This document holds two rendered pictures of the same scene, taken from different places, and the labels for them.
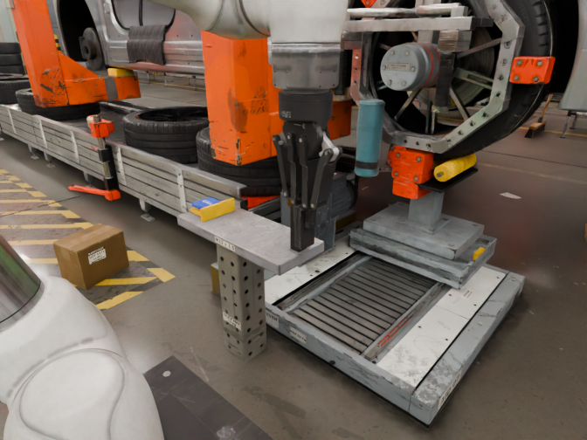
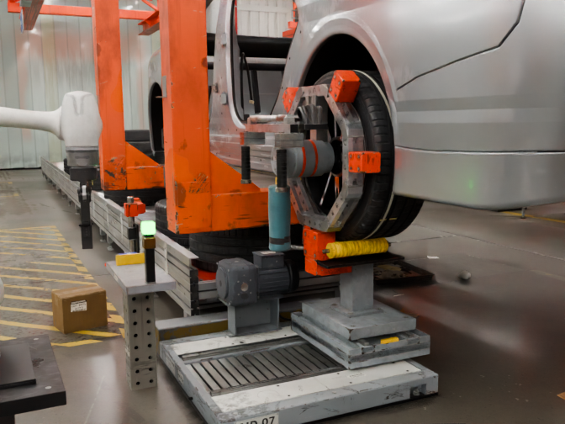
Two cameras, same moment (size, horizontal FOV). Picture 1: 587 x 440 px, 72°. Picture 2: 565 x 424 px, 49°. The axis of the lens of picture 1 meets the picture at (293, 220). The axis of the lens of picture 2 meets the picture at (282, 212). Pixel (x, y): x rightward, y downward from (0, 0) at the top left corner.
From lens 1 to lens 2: 1.51 m
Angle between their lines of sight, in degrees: 27
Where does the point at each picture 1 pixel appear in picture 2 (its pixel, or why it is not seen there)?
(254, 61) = (195, 153)
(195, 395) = (39, 347)
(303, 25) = (68, 140)
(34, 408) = not seen: outside the picture
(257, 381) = (129, 400)
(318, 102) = (79, 172)
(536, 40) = (373, 139)
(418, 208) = (345, 292)
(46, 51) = (115, 142)
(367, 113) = (271, 195)
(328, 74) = (83, 160)
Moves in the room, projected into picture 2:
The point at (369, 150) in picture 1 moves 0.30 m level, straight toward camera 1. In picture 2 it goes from (275, 227) to (226, 239)
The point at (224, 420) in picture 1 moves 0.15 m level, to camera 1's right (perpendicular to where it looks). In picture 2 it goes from (43, 357) to (82, 363)
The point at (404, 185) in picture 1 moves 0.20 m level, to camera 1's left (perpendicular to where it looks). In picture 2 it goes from (309, 262) to (263, 258)
